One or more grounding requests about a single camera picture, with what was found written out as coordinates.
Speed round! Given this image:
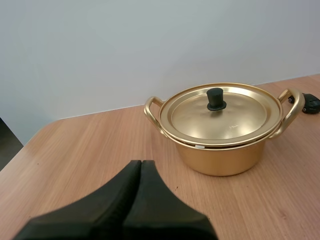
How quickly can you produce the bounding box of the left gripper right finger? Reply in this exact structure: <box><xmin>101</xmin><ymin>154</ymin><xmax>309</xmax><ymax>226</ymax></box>
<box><xmin>121</xmin><ymin>160</ymin><xmax>219</xmax><ymax>240</ymax></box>

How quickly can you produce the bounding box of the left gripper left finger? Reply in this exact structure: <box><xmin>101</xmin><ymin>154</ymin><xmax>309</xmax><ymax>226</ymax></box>
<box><xmin>15</xmin><ymin>159</ymin><xmax>142</xmax><ymax>240</ymax></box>

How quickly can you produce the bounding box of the small grey toy car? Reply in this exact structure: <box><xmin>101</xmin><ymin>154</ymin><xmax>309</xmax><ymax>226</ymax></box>
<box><xmin>287</xmin><ymin>92</ymin><xmax>320</xmax><ymax>115</ymax></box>

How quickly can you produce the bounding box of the gold pot with two handles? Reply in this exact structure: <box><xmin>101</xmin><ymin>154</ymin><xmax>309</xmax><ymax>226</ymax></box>
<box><xmin>143</xmin><ymin>87</ymin><xmax>306</xmax><ymax>177</ymax></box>

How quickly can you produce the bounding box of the gold lid with black knob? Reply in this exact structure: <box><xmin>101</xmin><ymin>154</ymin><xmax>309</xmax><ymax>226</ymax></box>
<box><xmin>159</xmin><ymin>83</ymin><xmax>284</xmax><ymax>147</ymax></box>

